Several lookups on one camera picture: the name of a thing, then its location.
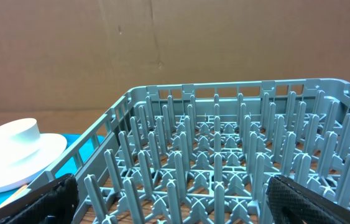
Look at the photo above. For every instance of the grey plastic dish rack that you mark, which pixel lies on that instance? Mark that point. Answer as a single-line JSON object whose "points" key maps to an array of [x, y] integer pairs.
{"points": [[206, 152]]}

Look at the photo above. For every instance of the large white plate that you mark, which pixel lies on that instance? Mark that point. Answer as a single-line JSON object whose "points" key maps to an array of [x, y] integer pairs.
{"points": [[55, 143]]}

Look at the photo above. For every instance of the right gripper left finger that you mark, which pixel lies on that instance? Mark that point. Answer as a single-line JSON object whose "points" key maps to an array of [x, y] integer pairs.
{"points": [[54, 202]]}

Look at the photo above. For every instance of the teal serving tray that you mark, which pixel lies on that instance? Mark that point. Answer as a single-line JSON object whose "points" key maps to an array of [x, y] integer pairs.
{"points": [[69, 167]]}

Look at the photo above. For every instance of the white cup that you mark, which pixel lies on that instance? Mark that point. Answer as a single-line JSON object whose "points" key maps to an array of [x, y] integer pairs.
{"points": [[20, 135]]}

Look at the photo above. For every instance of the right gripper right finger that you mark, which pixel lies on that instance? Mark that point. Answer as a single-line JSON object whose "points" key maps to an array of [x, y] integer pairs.
{"points": [[290, 202]]}

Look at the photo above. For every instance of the white bowl under cup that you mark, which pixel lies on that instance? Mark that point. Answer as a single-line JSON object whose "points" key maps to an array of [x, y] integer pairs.
{"points": [[18, 164]]}

